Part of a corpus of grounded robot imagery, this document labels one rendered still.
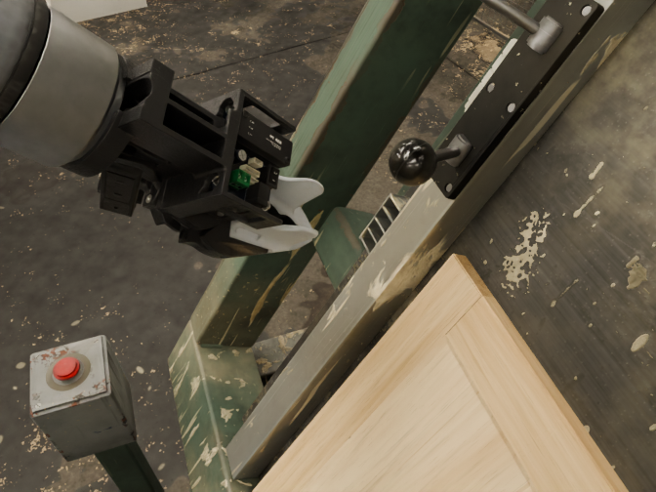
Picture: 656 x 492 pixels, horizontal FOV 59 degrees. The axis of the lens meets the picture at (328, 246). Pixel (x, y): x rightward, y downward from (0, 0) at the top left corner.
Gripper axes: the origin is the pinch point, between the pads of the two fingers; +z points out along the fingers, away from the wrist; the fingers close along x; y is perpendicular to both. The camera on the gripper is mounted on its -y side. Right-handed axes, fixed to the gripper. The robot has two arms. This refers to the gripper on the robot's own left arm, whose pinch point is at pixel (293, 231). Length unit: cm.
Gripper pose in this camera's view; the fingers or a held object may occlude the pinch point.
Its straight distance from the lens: 48.0
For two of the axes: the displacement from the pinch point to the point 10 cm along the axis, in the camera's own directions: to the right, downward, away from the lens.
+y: 7.9, -1.1, -6.1
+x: 1.1, -9.4, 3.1
